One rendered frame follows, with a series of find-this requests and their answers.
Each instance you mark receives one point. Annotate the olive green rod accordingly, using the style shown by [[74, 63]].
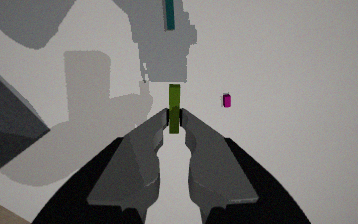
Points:
[[174, 107]]

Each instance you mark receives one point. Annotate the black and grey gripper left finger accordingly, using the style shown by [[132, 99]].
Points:
[[125, 174]]

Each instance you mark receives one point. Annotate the turquoise rod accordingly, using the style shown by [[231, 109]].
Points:
[[170, 14]]

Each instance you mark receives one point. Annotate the small magenta block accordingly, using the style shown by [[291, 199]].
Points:
[[226, 100]]

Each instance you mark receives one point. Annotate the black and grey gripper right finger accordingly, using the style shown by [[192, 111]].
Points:
[[222, 174]]

